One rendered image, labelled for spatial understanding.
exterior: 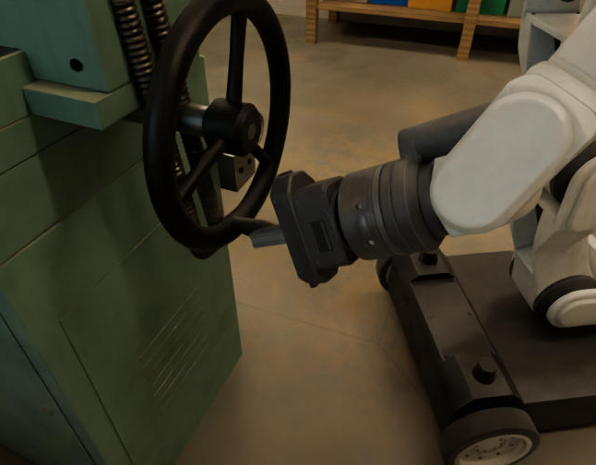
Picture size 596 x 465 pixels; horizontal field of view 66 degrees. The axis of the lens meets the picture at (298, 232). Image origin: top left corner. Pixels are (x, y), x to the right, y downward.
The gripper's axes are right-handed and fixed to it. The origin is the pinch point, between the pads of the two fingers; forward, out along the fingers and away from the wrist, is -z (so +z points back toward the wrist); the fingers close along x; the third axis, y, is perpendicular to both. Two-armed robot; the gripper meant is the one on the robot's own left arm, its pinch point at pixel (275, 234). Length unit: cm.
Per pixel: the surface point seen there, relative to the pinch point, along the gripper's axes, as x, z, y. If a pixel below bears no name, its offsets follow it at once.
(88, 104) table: 18.5, -7.2, 11.2
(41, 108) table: 20.3, -13.6, 11.8
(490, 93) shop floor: 1, -19, -245
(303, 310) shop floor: -37, -50, -62
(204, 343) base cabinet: -25, -46, -22
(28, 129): 19.1, -16.5, 12.4
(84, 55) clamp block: 22.7, -6.0, 10.4
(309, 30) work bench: 79, -122, -261
